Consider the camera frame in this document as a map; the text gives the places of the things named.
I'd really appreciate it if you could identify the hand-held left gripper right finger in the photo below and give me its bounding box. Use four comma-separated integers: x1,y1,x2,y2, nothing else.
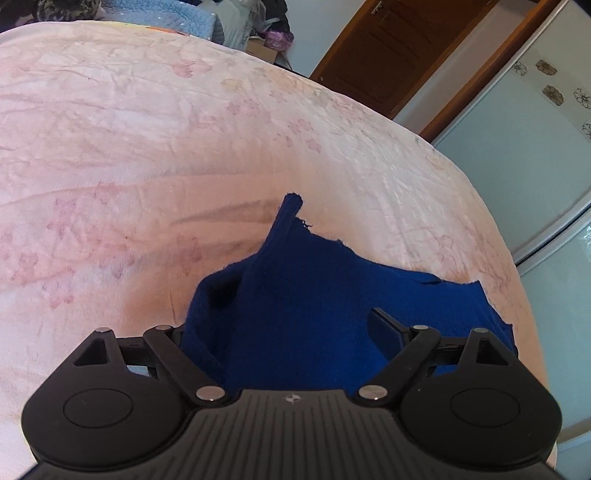
356,307,519,401

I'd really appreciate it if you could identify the light blue blanket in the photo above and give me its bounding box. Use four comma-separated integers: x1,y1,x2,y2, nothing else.
95,0,219,41

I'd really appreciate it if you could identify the cardboard box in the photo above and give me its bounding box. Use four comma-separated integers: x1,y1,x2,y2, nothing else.
244,37,279,66

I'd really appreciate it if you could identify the brown wooden door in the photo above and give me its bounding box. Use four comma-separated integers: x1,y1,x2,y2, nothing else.
308,0,559,141

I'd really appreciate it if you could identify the dark patterned knit cloth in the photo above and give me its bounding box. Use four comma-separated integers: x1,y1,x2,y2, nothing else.
0,0,105,33

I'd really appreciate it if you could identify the pink floral blanket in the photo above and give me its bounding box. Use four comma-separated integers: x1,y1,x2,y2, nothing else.
0,20,551,480

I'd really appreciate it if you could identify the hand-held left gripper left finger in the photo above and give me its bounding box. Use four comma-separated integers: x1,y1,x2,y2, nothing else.
73,325,230,408

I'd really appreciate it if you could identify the dark blue cloth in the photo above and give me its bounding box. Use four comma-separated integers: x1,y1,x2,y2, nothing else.
184,193,516,394

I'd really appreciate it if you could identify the purple floral bag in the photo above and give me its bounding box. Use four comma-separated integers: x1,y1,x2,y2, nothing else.
263,28,295,52

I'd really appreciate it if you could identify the white flower-decal wardrobe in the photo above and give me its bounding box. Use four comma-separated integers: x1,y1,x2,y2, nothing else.
433,0,591,446

